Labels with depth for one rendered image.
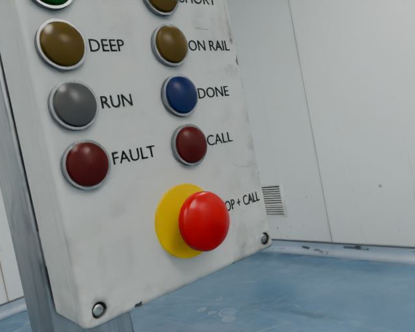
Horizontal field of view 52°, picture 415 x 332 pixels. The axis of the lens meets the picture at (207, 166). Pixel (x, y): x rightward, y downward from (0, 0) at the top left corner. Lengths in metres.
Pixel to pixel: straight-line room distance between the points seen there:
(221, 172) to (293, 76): 3.17
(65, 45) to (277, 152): 3.42
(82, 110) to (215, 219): 0.11
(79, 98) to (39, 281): 0.14
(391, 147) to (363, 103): 0.36
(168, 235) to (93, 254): 0.05
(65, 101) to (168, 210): 0.10
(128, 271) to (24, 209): 0.09
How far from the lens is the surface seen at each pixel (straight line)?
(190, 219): 0.27
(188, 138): 0.30
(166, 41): 0.31
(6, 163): 0.34
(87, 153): 0.26
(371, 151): 3.19
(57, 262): 0.29
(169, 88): 0.30
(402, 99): 3.06
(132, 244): 0.28
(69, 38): 0.27
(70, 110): 0.26
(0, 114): 0.33
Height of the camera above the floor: 1.05
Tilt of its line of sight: 3 degrees down
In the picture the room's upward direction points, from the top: 11 degrees counter-clockwise
